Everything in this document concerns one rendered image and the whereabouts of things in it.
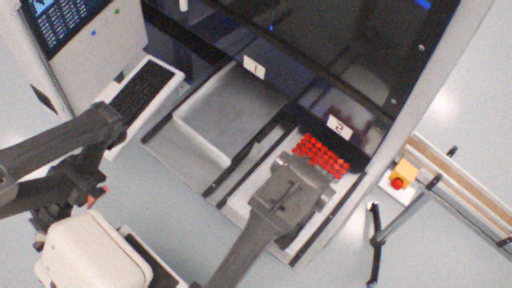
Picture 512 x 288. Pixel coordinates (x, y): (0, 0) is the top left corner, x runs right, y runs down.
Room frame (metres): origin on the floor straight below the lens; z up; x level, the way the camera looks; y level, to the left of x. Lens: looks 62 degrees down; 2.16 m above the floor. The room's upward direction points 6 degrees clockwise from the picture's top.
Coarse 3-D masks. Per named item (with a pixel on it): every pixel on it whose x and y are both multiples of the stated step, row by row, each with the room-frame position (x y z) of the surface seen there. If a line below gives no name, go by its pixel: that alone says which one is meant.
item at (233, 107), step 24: (240, 72) 0.96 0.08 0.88; (192, 96) 0.81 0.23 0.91; (216, 96) 0.84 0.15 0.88; (240, 96) 0.85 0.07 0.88; (264, 96) 0.86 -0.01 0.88; (192, 120) 0.74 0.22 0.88; (216, 120) 0.75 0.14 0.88; (240, 120) 0.76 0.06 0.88; (264, 120) 0.77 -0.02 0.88; (216, 144) 0.66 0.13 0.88; (240, 144) 0.67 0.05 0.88
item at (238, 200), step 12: (288, 144) 0.69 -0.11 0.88; (276, 156) 0.64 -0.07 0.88; (264, 168) 0.59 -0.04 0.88; (252, 180) 0.54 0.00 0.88; (264, 180) 0.55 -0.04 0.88; (348, 180) 0.58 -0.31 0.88; (240, 192) 0.50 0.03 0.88; (252, 192) 0.50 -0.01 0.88; (336, 192) 0.53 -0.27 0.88; (240, 204) 0.46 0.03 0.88; (336, 204) 0.49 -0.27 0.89; (312, 216) 0.44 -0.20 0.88; (324, 216) 0.45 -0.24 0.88; (312, 228) 0.41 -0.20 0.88; (300, 240) 0.36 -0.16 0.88; (288, 252) 0.32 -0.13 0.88
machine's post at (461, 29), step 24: (480, 0) 0.59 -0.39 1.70; (456, 24) 0.60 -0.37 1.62; (480, 24) 0.58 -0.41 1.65; (456, 48) 0.59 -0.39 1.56; (432, 72) 0.60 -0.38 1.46; (408, 96) 0.62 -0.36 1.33; (432, 96) 0.58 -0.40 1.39; (408, 120) 0.59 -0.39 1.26; (384, 144) 0.61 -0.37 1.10; (384, 168) 0.58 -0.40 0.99
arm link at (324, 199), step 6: (282, 156) 0.31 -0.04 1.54; (288, 156) 0.31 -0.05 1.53; (276, 162) 0.30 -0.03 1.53; (282, 162) 0.30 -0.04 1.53; (270, 168) 0.30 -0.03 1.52; (276, 168) 0.29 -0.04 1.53; (324, 192) 0.26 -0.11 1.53; (330, 192) 0.26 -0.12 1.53; (324, 198) 0.25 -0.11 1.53; (330, 198) 0.25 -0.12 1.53; (318, 204) 0.24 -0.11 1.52; (324, 204) 0.24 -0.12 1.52; (312, 210) 0.35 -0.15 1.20; (318, 210) 0.25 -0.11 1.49; (306, 216) 0.33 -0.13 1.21
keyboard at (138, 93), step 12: (144, 72) 0.96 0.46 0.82; (156, 72) 0.96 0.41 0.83; (168, 72) 0.97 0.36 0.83; (132, 84) 0.90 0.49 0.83; (144, 84) 0.90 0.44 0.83; (156, 84) 0.91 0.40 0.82; (120, 96) 0.84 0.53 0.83; (132, 96) 0.84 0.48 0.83; (144, 96) 0.85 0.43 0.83; (120, 108) 0.79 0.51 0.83; (132, 108) 0.79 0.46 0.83; (144, 108) 0.81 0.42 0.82; (132, 120) 0.75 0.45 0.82
